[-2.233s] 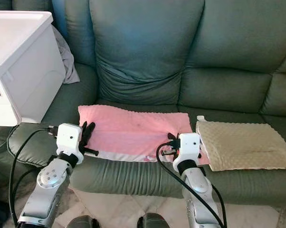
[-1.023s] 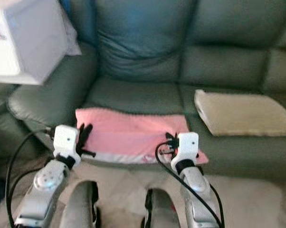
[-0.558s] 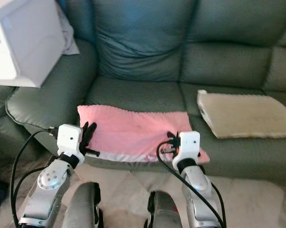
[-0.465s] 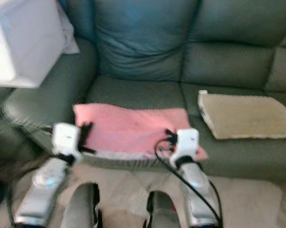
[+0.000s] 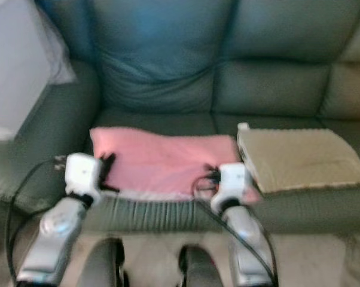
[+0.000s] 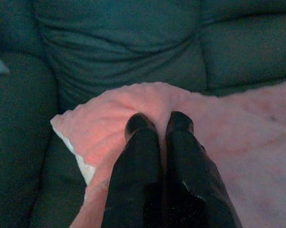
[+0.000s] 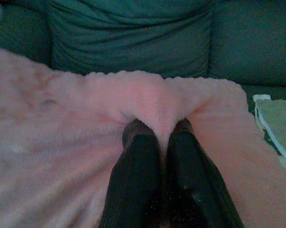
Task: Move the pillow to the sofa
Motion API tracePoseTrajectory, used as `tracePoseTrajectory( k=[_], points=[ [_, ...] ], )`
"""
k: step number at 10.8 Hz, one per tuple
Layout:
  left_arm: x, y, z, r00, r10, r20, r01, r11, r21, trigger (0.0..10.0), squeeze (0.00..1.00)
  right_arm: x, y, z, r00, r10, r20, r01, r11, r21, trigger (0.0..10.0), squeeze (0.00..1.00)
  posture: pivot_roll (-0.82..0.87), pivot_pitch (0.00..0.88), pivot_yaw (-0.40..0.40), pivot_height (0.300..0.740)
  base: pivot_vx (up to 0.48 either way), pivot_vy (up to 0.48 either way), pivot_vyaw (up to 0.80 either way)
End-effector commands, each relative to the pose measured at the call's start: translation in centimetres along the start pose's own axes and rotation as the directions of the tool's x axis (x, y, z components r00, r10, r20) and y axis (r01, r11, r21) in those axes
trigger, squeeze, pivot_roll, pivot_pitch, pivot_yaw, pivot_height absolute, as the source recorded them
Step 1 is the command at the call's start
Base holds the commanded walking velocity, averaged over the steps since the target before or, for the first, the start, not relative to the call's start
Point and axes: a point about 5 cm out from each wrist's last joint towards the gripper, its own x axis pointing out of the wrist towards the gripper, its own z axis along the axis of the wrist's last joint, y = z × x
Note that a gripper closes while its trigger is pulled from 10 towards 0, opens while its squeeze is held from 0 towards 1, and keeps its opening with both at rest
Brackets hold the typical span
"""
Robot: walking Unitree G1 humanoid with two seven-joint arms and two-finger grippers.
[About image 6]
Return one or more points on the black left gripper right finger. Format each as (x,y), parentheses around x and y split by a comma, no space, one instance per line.
(190,156)

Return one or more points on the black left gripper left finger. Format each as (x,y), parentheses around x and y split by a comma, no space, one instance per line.
(136,161)

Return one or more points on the pink dotted pillow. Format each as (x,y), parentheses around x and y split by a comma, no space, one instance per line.
(228,142)

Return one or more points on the grey sofa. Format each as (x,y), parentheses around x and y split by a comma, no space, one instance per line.
(124,47)

